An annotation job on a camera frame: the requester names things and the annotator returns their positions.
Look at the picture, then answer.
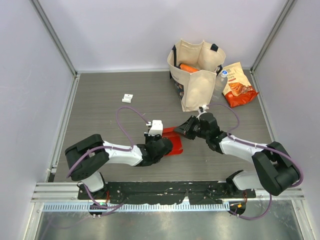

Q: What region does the left aluminium frame post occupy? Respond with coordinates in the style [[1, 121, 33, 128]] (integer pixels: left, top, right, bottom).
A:
[[29, 0, 79, 76]]

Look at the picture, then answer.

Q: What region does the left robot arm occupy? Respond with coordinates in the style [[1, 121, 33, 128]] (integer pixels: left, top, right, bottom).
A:
[[64, 134, 174, 200]]

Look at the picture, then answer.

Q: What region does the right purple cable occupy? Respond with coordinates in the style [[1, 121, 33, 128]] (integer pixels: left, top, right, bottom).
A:
[[207, 102, 305, 221]]

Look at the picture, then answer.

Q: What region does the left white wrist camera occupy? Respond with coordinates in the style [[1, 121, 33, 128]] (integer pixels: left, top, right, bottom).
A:
[[146, 120, 164, 136]]

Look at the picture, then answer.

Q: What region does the orange item in bag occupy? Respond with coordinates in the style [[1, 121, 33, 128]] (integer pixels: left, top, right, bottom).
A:
[[178, 63, 199, 74]]

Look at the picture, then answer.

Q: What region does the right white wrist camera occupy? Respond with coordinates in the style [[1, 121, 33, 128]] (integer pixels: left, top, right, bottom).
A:
[[198, 104, 209, 115]]

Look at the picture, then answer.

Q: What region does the right aluminium frame post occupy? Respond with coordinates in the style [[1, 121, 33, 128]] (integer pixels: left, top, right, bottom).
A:
[[249, 0, 297, 75]]

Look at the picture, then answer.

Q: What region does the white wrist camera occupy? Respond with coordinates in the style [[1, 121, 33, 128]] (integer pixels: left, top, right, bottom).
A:
[[146, 120, 164, 136], [198, 104, 209, 115]]

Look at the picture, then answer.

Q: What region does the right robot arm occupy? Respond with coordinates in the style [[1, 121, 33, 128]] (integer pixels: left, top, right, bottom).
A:
[[174, 112, 302, 198]]

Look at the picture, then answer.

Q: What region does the orange chips bag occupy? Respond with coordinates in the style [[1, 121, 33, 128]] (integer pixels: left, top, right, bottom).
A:
[[222, 62, 259, 108]]

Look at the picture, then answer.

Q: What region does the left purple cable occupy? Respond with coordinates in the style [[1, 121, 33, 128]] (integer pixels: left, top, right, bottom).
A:
[[66, 106, 151, 217]]

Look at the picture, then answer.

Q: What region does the beige canvas tote bag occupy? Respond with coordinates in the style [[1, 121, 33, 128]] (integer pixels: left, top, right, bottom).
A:
[[167, 39, 226, 112]]

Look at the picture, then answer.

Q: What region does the clear plastic water bottle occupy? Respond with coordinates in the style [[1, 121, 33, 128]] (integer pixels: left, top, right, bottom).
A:
[[211, 70, 228, 101]]

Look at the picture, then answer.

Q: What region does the slotted cable duct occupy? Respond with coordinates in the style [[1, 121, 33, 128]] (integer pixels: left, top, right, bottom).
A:
[[42, 202, 230, 212]]

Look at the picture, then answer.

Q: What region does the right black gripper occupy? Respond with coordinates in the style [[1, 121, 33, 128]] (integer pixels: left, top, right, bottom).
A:
[[173, 115, 210, 140]]

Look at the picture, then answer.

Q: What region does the aluminium frame post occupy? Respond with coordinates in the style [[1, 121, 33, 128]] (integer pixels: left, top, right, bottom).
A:
[[29, 0, 79, 76], [249, 0, 297, 75]]

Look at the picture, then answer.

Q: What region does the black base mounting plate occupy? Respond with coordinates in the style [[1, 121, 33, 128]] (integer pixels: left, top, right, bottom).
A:
[[91, 181, 256, 205]]

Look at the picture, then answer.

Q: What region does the small white plastic bracket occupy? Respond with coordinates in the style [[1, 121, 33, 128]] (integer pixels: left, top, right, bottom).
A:
[[121, 94, 133, 104]]

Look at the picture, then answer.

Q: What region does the red cardboard paper box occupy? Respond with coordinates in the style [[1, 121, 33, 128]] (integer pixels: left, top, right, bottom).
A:
[[162, 127, 183, 157]]

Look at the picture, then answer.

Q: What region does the purple cable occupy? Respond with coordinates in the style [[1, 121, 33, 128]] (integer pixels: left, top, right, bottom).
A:
[[207, 102, 305, 221], [66, 106, 151, 217]]

